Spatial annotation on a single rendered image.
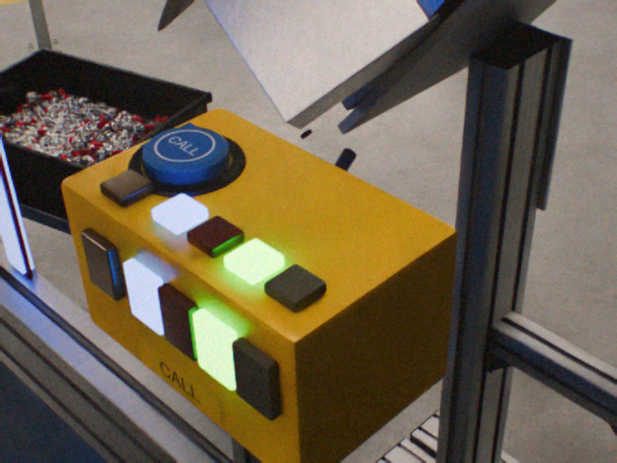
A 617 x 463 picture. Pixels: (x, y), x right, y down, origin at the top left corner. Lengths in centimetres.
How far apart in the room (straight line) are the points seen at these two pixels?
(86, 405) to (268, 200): 30
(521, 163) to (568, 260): 120
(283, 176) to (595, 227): 188
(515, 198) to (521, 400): 87
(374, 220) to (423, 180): 198
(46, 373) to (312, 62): 32
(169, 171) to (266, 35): 37
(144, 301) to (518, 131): 60
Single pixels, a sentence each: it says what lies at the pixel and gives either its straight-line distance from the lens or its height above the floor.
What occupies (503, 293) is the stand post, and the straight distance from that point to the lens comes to 108.
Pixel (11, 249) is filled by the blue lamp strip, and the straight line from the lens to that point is 74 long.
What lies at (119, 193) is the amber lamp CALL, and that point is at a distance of 42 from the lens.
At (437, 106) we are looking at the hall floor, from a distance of 271.
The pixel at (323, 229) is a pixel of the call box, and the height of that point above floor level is 107.
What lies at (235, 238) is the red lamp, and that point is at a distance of 39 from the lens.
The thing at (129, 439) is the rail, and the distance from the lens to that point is 64.
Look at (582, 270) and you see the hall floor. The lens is 215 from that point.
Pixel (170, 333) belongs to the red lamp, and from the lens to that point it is 41.
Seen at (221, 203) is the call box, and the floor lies 107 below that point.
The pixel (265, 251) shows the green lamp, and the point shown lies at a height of 108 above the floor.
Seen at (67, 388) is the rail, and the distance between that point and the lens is 69.
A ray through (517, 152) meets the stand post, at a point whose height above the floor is 81.
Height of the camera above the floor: 131
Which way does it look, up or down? 37 degrees down
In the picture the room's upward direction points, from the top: 2 degrees counter-clockwise
